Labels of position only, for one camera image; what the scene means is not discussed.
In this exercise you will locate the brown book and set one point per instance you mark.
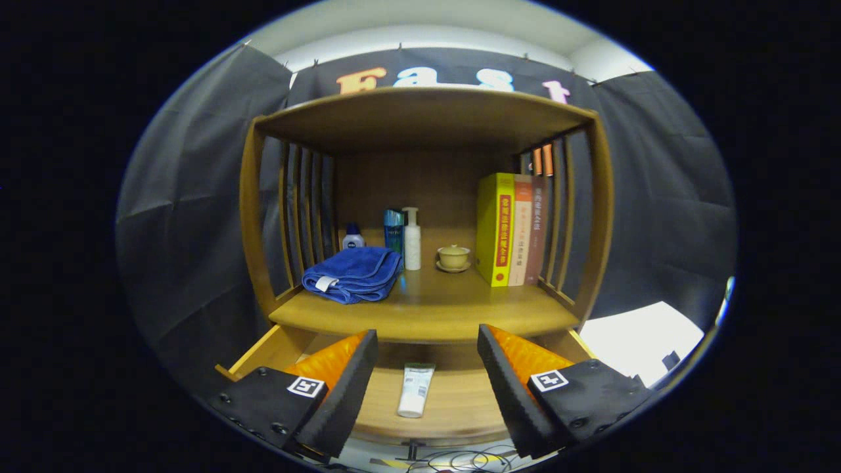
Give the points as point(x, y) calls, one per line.
point(537, 243)

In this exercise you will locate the small black object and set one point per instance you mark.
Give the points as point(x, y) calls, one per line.
point(671, 361)

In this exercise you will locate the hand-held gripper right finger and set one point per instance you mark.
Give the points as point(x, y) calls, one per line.
point(509, 394)

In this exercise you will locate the white tube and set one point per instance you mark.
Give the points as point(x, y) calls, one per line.
point(415, 391)

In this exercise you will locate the yellow lidded teacup with saucer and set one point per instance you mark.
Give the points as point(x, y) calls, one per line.
point(453, 257)

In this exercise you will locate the wooden countertop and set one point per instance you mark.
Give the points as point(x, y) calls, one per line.
point(447, 309)

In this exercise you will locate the black backdrop cloth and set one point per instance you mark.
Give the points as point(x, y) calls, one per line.
point(197, 197)

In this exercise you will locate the yellow book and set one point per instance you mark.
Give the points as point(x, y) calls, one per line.
point(489, 230)

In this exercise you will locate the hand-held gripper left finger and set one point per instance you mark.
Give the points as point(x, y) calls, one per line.
point(341, 401)

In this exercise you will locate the blue folded towel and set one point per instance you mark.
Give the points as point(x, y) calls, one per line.
point(358, 269)

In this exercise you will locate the white side table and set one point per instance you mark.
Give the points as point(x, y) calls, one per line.
point(637, 341)

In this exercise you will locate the teal bottle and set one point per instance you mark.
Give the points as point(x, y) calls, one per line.
point(393, 233)

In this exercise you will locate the orange and white book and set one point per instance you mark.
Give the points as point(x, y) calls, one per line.
point(521, 243)

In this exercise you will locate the wooden cabinet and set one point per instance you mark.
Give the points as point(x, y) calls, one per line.
point(427, 118)

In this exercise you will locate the white pump bottle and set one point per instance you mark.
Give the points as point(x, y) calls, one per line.
point(412, 246)

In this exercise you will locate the wooden drawer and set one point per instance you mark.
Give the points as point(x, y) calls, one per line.
point(453, 401)

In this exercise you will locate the small blue-capped bottle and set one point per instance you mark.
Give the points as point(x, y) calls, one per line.
point(353, 240)

